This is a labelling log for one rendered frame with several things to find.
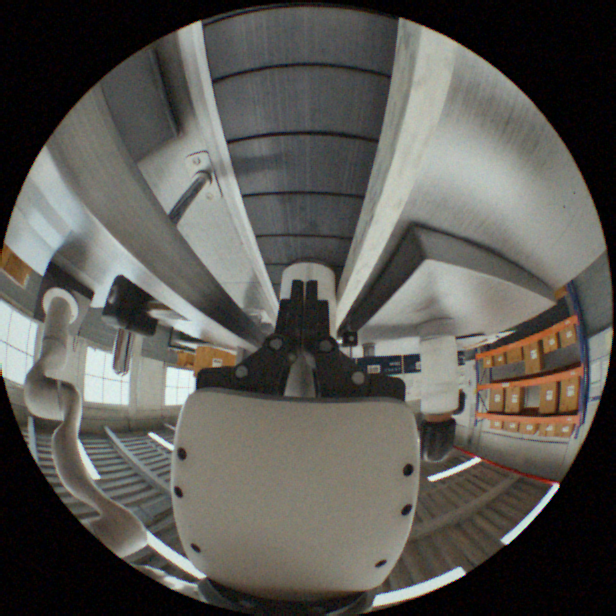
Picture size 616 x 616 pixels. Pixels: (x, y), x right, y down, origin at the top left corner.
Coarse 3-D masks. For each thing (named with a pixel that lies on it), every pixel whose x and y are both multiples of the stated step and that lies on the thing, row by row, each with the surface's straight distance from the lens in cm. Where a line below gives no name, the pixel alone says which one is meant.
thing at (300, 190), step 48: (240, 48) 11; (288, 48) 10; (336, 48) 10; (384, 48) 11; (240, 96) 10; (288, 96) 10; (336, 96) 10; (384, 96) 10; (240, 144) 11; (288, 144) 10; (336, 144) 10; (288, 192) 12; (336, 192) 11; (288, 240) 14; (336, 240) 14; (336, 288) 21
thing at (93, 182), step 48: (96, 96) 4; (48, 144) 4; (96, 144) 4; (48, 192) 4; (96, 192) 4; (144, 192) 4; (96, 240) 4; (144, 240) 4; (144, 288) 5; (192, 288) 5; (240, 336) 9
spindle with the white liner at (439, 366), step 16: (432, 320) 39; (448, 320) 40; (432, 336) 38; (448, 336) 39; (432, 352) 38; (448, 352) 38; (432, 368) 38; (448, 368) 38; (432, 384) 38; (448, 384) 38; (432, 400) 38; (448, 400) 38; (432, 416) 40; (448, 416) 41; (432, 432) 40; (448, 432) 40; (432, 448) 41; (448, 448) 42
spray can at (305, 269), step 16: (288, 272) 16; (304, 272) 15; (320, 272) 15; (288, 288) 15; (304, 288) 14; (320, 288) 14; (304, 304) 14; (304, 368) 12; (288, 384) 13; (304, 384) 12
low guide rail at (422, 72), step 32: (416, 32) 8; (416, 64) 7; (448, 64) 8; (416, 96) 7; (384, 128) 8; (416, 128) 7; (384, 160) 8; (416, 160) 7; (384, 192) 8; (384, 224) 9; (352, 256) 12; (352, 288) 13
